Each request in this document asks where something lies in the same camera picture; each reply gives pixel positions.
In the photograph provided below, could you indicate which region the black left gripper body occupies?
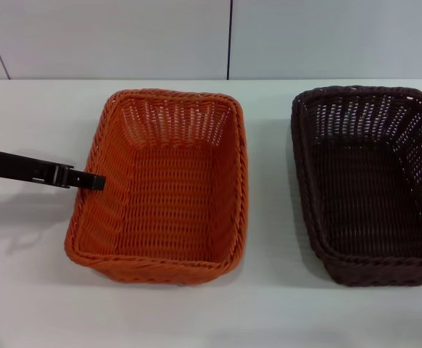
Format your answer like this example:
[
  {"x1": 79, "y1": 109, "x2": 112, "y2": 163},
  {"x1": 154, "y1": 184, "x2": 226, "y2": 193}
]
[{"x1": 0, "y1": 148, "x2": 75, "y2": 189}]

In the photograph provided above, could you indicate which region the orange woven plastic basket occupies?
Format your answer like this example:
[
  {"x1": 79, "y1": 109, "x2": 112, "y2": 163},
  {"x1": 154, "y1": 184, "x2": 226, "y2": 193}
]
[{"x1": 64, "y1": 88, "x2": 250, "y2": 285}]

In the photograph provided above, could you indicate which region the dark brown woven basket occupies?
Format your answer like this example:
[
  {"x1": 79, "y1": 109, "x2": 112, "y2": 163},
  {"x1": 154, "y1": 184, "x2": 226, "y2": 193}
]
[{"x1": 290, "y1": 85, "x2": 422, "y2": 288}]

